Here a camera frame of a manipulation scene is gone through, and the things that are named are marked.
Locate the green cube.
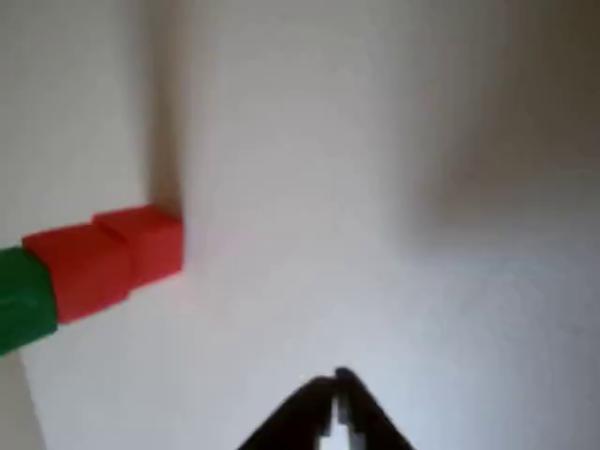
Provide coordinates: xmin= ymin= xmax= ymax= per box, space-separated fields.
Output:
xmin=0 ymin=245 xmax=60 ymax=361

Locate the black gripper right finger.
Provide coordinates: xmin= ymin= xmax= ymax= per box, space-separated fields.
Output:
xmin=334 ymin=367 xmax=416 ymax=450

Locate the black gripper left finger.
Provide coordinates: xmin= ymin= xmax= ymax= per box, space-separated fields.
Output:
xmin=236 ymin=374 xmax=338 ymax=450

